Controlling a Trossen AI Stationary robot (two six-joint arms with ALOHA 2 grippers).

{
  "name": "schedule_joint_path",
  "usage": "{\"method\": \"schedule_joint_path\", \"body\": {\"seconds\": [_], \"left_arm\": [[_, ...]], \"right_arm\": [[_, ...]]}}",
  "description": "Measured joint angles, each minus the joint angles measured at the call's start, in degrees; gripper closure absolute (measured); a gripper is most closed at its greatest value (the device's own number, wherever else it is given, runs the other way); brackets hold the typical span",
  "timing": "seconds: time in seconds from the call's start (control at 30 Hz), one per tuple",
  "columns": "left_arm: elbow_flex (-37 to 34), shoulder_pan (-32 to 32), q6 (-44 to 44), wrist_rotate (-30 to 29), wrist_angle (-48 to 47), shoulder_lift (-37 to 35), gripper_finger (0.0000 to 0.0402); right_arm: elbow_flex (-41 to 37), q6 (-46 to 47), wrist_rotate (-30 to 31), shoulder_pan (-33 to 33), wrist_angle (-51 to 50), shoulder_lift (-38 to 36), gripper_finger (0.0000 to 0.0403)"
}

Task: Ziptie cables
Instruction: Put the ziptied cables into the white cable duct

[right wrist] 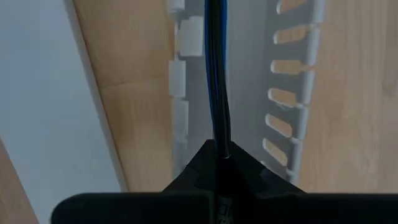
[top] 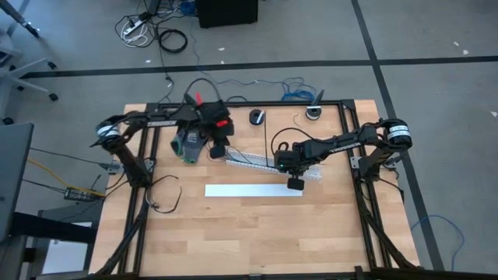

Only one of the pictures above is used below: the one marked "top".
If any blue cable loop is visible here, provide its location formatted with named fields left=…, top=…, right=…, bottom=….
left=410, top=214, right=466, bottom=271

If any long thin blue cable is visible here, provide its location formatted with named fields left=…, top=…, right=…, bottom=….
left=188, top=26, right=317, bottom=103

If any grey work glove green cuff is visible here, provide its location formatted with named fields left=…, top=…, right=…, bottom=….
left=172, top=134, right=188, bottom=158
left=182, top=130, right=209, bottom=165

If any black wire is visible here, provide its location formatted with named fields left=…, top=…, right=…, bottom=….
left=226, top=145, right=273, bottom=168

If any blue cable coil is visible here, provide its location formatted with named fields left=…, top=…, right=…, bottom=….
left=179, top=0, right=198, bottom=16

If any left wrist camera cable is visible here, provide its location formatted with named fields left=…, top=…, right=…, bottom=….
left=185, top=77, right=247, bottom=104

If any black desk beam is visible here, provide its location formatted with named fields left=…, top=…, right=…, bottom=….
left=11, top=212, right=98, bottom=246

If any white flat raceway cover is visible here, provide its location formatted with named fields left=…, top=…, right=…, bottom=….
left=204, top=183, right=303, bottom=198

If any white power strip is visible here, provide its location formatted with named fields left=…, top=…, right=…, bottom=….
left=121, top=16, right=146, bottom=38

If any yellow cable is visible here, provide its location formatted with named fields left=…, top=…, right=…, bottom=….
left=26, top=157, right=107, bottom=198

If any white coiled cable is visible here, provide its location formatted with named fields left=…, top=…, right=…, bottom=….
left=121, top=21, right=149, bottom=48

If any black aluminium table frame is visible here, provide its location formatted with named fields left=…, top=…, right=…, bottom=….
left=87, top=99, right=427, bottom=280

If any black computer case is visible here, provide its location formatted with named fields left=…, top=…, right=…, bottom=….
left=195, top=0, right=259, bottom=30

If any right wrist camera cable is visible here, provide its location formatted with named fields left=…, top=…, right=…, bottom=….
left=270, top=127, right=338, bottom=157

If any black loose cable loop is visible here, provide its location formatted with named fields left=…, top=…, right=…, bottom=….
left=144, top=173, right=184, bottom=215

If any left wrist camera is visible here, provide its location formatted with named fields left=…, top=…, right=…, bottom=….
left=200, top=118, right=219, bottom=139

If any black power cable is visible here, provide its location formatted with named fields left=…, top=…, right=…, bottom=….
left=155, top=15, right=176, bottom=104

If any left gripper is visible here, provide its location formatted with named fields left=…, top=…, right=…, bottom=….
left=198, top=100, right=236, bottom=159

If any dark metal pole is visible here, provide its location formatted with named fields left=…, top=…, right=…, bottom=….
left=0, top=0, right=42, bottom=39

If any white slotted cable raceway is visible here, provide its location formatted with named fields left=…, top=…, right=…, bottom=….
left=224, top=145, right=324, bottom=182

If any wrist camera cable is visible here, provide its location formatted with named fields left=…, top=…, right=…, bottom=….
left=270, top=127, right=338, bottom=157
left=185, top=77, right=247, bottom=104

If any grey desk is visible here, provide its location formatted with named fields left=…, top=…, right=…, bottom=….
left=0, top=122, right=35, bottom=244

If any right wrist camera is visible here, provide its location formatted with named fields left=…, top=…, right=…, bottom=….
left=274, top=149, right=297, bottom=173

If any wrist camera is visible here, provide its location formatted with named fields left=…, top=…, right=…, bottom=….
left=200, top=118, right=219, bottom=139
left=274, top=149, right=297, bottom=173

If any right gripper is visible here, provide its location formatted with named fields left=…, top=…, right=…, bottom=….
left=273, top=142, right=313, bottom=192

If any grey office chair base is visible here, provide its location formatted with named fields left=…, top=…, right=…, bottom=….
left=0, top=26, right=60, bottom=126

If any black coiled cable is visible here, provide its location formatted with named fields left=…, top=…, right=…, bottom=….
left=158, top=29, right=189, bottom=54

